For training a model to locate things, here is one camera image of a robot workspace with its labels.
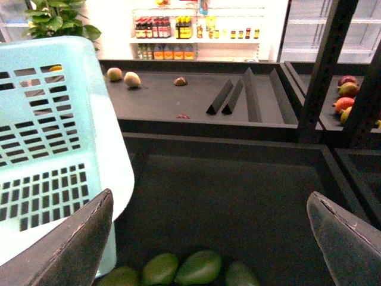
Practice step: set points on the black shelf post right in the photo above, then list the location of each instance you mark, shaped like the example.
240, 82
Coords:
366, 109

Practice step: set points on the brown chestnut fruit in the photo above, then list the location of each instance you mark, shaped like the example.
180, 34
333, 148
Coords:
180, 81

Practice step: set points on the green potted plant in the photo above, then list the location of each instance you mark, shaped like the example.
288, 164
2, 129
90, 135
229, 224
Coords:
48, 19

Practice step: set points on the black shelf post left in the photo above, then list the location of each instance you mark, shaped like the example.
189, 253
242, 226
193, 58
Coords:
336, 28

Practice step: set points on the glass door refrigerator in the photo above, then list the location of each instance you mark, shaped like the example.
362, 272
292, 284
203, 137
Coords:
305, 26

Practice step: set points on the green avocado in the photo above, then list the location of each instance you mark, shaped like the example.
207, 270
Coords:
121, 276
160, 270
240, 274
202, 267

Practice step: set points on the pale green fruit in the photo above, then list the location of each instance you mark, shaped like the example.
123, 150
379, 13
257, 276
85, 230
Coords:
114, 74

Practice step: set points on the white shelf with bottles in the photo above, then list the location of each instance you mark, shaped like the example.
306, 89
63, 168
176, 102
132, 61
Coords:
197, 30

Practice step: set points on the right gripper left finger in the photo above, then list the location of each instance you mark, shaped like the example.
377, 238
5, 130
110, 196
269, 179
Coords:
70, 254

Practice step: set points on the black triangular divider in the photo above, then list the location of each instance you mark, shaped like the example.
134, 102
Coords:
253, 108
230, 106
282, 99
220, 98

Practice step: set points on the green avocado in tray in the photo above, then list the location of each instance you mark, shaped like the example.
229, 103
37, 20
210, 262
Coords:
121, 276
240, 274
160, 270

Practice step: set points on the light blue plastic basket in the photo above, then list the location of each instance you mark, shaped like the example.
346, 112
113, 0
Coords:
61, 144

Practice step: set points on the black shelf post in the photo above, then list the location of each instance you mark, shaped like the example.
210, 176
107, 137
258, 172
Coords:
366, 109
336, 28

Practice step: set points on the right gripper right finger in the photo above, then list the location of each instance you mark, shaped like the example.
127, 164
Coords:
350, 246

